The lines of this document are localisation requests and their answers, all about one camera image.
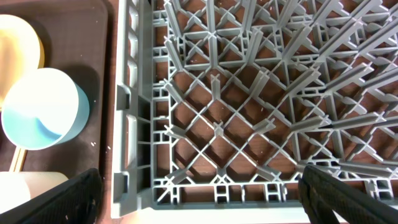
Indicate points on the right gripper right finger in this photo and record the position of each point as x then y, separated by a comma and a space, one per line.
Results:
323, 197

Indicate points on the dark brown serving tray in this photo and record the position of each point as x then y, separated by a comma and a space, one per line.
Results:
77, 38

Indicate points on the pale green cup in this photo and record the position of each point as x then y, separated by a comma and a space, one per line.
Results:
20, 187

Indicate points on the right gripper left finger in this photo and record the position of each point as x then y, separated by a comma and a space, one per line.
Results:
77, 200

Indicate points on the grey dishwasher rack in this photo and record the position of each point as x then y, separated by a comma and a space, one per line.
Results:
220, 105

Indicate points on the light blue bowl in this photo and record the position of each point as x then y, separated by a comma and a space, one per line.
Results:
43, 109

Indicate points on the yellow plate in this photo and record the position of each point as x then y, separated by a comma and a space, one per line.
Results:
21, 51

